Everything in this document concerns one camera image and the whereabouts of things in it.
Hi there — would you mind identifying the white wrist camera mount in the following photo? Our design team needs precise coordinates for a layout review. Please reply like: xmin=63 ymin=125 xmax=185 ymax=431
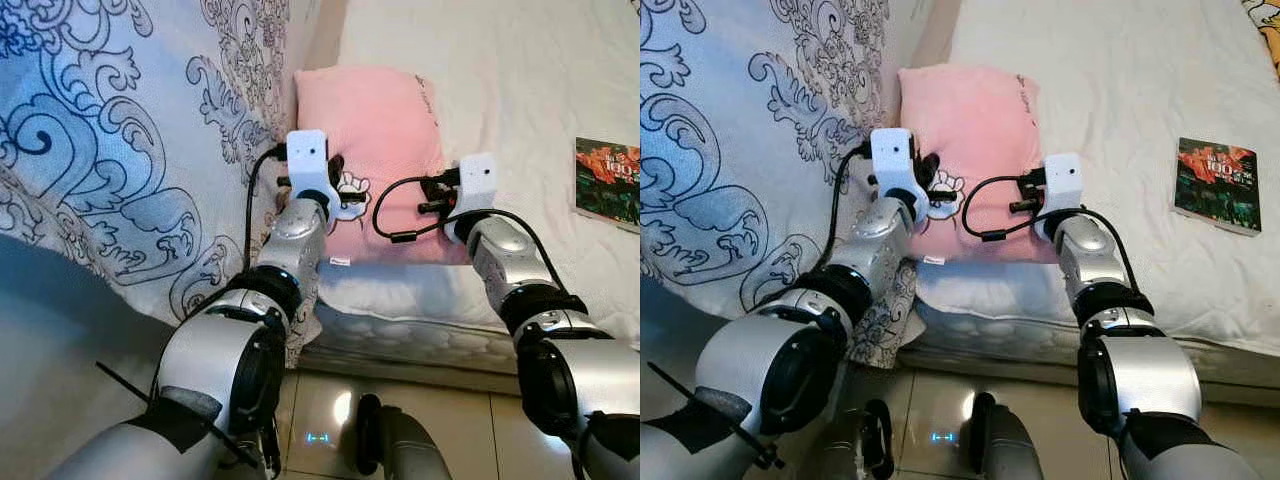
xmin=1035 ymin=152 xmax=1084 ymax=241
xmin=445 ymin=152 xmax=499 ymax=241
xmin=285 ymin=128 xmax=346 ymax=216
xmin=870 ymin=128 xmax=921 ymax=216

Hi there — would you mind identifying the blue swirl patterned quilt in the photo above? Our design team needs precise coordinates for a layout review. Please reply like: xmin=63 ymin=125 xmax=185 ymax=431
xmin=640 ymin=0 xmax=926 ymax=371
xmin=0 ymin=0 xmax=326 ymax=371

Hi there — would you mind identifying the grey robot right leg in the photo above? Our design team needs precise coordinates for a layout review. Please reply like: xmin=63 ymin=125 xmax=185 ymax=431
xmin=968 ymin=392 xmax=1046 ymax=480
xmin=355 ymin=393 xmax=451 ymax=480

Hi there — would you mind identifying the white quilted bed sheet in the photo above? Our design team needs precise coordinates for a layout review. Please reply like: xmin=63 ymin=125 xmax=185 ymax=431
xmin=915 ymin=0 xmax=1280 ymax=351
xmin=320 ymin=0 xmax=641 ymax=346

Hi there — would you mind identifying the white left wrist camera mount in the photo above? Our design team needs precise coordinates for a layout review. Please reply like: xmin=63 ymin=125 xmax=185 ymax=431
xmin=285 ymin=128 xmax=346 ymax=216
xmin=870 ymin=128 xmax=921 ymax=216

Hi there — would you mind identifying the grey robot leg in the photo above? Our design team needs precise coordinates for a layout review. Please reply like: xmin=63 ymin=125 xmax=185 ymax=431
xmin=968 ymin=392 xmax=1046 ymax=480
xmin=820 ymin=400 xmax=896 ymax=480
xmin=355 ymin=393 xmax=451 ymax=480

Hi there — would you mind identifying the pink pillow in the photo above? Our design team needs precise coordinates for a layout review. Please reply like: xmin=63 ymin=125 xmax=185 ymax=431
xmin=897 ymin=65 xmax=1071 ymax=266
xmin=293 ymin=67 xmax=471 ymax=266

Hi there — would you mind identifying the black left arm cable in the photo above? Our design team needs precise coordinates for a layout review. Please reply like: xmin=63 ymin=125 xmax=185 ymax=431
xmin=820 ymin=143 xmax=873 ymax=276
xmin=243 ymin=145 xmax=291 ymax=276

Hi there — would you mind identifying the grey robot left leg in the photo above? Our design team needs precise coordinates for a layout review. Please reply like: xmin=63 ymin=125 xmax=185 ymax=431
xmin=820 ymin=400 xmax=896 ymax=480

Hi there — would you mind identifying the book with red dark cover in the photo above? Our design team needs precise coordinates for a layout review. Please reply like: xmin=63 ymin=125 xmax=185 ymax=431
xmin=575 ymin=138 xmax=641 ymax=233
xmin=1173 ymin=137 xmax=1263 ymax=238

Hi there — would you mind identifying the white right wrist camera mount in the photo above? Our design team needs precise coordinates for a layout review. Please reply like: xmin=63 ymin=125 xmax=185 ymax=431
xmin=1035 ymin=152 xmax=1084 ymax=241
xmin=445 ymin=152 xmax=499 ymax=241

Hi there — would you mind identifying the grey mattress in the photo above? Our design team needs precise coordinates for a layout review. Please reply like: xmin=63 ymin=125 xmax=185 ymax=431
xmin=300 ymin=300 xmax=641 ymax=396
xmin=895 ymin=300 xmax=1280 ymax=391

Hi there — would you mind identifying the yellow cartoon egg blanket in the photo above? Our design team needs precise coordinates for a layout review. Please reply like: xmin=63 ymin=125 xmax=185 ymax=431
xmin=1243 ymin=0 xmax=1280 ymax=81

